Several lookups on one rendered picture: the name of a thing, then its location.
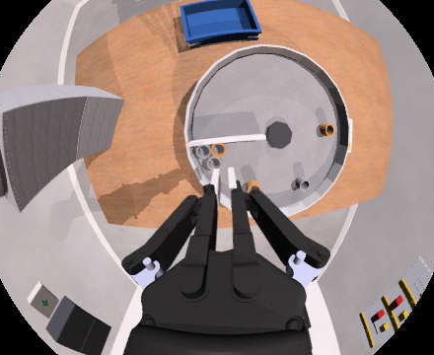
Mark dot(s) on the blue open-top crate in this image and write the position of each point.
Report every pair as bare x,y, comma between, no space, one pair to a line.
219,20

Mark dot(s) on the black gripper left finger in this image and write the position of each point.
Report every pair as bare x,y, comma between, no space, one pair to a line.
152,260

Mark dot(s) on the grey metal bushing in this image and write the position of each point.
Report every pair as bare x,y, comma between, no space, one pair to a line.
214,167
306,184
201,155

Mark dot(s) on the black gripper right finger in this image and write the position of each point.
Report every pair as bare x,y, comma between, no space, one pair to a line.
304,258

